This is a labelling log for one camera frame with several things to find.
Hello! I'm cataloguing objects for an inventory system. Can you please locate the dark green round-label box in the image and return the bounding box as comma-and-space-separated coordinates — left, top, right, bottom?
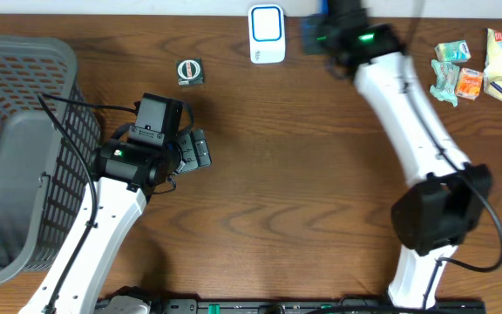
176, 58, 204, 86

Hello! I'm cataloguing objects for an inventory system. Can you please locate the teal wrapper packet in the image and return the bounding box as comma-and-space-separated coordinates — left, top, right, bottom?
430, 59, 460, 107

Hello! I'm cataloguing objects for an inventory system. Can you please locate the green tissue pack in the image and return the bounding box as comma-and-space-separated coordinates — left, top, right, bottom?
435, 40, 471, 64

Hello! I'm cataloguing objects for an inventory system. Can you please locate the orange snack packet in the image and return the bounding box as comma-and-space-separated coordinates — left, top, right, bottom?
455, 68, 484, 100

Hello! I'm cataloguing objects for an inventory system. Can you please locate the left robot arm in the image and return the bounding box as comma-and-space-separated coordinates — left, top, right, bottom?
21, 129, 212, 313

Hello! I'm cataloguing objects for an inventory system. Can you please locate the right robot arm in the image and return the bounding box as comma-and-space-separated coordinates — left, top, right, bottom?
302, 8, 496, 313

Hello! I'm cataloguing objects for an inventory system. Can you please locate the white barcode scanner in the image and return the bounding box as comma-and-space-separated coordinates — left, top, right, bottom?
248, 3, 286, 65

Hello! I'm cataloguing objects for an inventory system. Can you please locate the grey plastic shopping basket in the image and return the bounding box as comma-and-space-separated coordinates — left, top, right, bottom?
0, 35, 101, 284

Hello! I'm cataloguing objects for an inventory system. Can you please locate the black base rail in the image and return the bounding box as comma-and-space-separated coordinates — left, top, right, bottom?
96, 297, 488, 314

